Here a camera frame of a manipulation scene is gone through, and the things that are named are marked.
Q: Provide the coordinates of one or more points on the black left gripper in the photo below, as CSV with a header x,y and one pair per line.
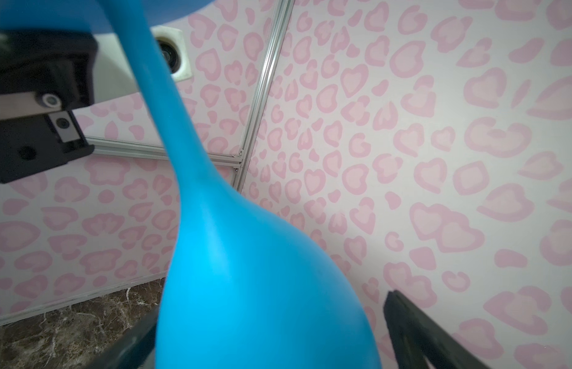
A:
x,y
44,76

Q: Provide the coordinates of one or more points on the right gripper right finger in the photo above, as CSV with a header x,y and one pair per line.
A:
x,y
418,342

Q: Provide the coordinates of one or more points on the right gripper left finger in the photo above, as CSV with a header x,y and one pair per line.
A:
x,y
135,349

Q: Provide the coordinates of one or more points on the blue wine glass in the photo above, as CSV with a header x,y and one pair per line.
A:
x,y
245,289

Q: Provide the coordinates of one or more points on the left aluminium frame beam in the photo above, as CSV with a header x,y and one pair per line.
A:
x,y
226,43

